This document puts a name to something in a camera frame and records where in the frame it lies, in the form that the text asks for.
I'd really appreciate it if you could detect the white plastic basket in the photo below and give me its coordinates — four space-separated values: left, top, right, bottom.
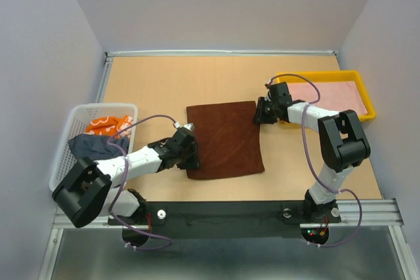
49 103 138 191

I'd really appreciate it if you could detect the aluminium rail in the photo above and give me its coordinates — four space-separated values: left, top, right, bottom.
106 50 337 57
95 57 114 103

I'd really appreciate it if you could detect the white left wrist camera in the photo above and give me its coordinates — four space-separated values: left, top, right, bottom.
173 121 195 132

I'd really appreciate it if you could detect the orange white patterned towel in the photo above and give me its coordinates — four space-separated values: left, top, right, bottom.
85 115 134 136

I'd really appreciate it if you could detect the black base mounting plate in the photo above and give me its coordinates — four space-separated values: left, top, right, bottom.
109 201 341 251

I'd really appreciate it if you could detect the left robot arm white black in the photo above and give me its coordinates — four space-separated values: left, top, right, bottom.
52 123 200 228

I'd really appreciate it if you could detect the pink folded towel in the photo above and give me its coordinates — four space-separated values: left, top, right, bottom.
287 81 368 115

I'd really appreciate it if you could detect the aluminium back rail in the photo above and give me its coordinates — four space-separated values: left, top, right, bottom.
106 50 337 57

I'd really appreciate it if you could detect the aluminium front rail frame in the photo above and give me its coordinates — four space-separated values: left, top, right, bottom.
52 198 404 229

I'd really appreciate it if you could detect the yellow plastic tray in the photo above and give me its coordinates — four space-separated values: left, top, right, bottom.
272 70 376 122

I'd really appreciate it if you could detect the aluminium left side rail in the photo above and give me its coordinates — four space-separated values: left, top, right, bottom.
95 57 114 103

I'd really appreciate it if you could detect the brown towel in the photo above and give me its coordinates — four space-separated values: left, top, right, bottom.
186 101 265 180

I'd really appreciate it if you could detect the dark blue-grey towel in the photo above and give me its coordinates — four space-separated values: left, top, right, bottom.
68 134 123 161

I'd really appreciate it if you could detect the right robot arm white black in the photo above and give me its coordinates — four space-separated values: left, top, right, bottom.
253 81 371 221

